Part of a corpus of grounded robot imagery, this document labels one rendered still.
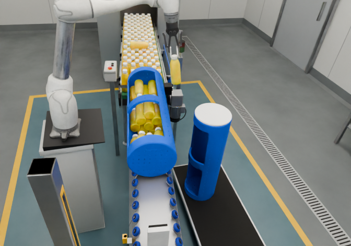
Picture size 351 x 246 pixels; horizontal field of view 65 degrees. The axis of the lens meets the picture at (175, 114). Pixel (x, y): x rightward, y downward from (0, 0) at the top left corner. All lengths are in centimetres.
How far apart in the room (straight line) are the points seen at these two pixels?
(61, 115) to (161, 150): 66
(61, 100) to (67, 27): 42
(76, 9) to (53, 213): 104
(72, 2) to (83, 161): 100
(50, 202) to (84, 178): 125
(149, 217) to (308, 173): 226
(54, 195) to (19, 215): 208
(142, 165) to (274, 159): 209
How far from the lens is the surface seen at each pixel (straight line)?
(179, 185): 268
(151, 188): 167
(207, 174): 232
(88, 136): 189
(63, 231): 97
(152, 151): 153
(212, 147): 210
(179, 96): 254
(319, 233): 298
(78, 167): 201
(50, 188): 81
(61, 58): 185
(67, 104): 178
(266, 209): 291
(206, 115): 204
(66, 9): 158
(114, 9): 164
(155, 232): 135
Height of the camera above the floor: 225
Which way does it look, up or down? 37 degrees down
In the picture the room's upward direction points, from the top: 5 degrees clockwise
